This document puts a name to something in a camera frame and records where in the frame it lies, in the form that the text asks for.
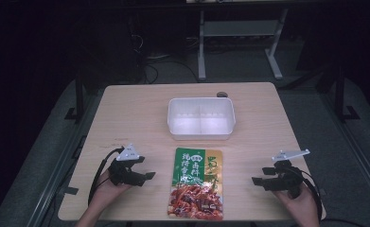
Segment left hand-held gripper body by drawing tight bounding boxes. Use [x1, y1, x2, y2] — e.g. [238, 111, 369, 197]
[107, 143, 146, 187]

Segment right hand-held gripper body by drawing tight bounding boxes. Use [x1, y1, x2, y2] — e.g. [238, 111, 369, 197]
[271, 148, 311, 200]

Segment person's left hand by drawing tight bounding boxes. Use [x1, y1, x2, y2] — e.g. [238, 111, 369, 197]
[92, 169, 133, 210]

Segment person's right hand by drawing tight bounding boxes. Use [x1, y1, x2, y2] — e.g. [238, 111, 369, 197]
[273, 183, 327, 227]

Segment green and red food packet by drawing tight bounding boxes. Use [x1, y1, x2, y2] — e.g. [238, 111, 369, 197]
[167, 147, 225, 221]

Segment white plastic container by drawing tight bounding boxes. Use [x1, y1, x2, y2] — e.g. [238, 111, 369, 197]
[167, 96, 237, 142]

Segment black metal stand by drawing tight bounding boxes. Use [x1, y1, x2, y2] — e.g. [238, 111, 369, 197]
[63, 71, 86, 123]
[333, 65, 361, 123]

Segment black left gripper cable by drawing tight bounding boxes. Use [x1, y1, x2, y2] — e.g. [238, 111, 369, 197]
[87, 146, 126, 206]

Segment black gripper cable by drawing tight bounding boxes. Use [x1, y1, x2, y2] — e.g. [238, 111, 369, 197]
[87, 146, 126, 206]
[283, 166, 325, 222]

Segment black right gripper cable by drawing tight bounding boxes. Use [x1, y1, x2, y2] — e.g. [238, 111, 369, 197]
[283, 166, 325, 222]

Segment grey metal rail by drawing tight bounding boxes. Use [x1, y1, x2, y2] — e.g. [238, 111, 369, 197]
[319, 93, 370, 202]
[26, 91, 103, 227]

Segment black floor cables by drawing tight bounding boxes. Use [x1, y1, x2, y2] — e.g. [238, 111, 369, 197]
[132, 34, 200, 85]

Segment white metal desk frame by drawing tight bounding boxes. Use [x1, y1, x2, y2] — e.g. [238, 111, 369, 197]
[197, 8, 290, 81]

